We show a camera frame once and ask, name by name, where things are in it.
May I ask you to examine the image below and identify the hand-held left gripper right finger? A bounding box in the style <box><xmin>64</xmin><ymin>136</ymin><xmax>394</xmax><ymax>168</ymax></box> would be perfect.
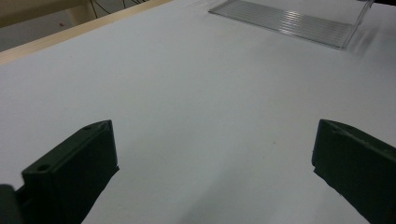
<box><xmin>311</xmin><ymin>119</ymin><xmax>396</xmax><ymax>224</ymax></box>

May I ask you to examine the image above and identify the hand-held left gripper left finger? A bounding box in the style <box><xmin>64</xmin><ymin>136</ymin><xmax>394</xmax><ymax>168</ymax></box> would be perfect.
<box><xmin>15</xmin><ymin>119</ymin><xmax>120</xmax><ymax>224</ymax></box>

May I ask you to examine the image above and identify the clear plastic packaging box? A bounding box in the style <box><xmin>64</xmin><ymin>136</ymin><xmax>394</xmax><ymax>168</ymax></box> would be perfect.
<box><xmin>207</xmin><ymin>0</ymin><xmax>376</xmax><ymax>50</ymax></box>

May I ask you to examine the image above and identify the light wooden table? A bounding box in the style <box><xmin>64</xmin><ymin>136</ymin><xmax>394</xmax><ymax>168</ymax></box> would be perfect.
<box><xmin>0</xmin><ymin>0</ymin><xmax>174</xmax><ymax>67</ymax></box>

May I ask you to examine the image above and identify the white table sheet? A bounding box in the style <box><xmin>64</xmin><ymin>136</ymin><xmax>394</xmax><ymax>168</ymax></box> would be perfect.
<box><xmin>0</xmin><ymin>0</ymin><xmax>396</xmax><ymax>224</ymax></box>

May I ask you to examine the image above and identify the light wooden shelf unit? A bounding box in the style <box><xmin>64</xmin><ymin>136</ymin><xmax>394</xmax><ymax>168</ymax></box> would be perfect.
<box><xmin>0</xmin><ymin>0</ymin><xmax>94</xmax><ymax>30</ymax></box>

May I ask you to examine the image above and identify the bundle of black cables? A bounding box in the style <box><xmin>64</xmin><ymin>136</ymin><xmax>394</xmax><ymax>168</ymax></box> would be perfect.
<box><xmin>89</xmin><ymin>0</ymin><xmax>149</xmax><ymax>16</ymax></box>

